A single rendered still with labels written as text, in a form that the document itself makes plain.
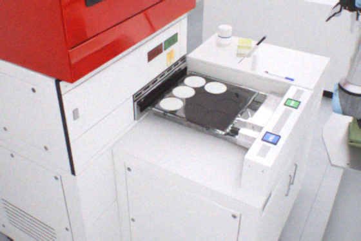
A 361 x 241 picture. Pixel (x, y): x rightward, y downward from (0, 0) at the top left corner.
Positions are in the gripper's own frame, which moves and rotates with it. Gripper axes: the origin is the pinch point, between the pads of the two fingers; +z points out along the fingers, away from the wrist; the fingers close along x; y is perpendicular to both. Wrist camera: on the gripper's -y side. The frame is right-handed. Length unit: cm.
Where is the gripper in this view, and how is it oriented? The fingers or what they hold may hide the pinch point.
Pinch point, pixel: (336, 28)
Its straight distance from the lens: 184.2
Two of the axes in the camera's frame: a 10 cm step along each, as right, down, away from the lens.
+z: -4.0, 8.7, 3.0
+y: 8.1, 1.8, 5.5
